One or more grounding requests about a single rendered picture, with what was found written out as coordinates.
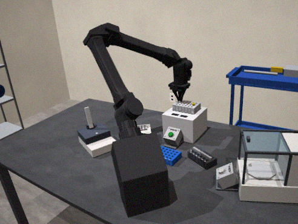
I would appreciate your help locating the blue tube rack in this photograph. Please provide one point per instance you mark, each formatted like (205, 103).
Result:
(171, 156)

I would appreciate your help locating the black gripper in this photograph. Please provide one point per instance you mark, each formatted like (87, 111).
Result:
(178, 86)

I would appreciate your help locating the white block with round holes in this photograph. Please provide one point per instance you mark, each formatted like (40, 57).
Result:
(145, 128)
(183, 122)

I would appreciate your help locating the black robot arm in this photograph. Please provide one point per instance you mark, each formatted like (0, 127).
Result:
(127, 107)

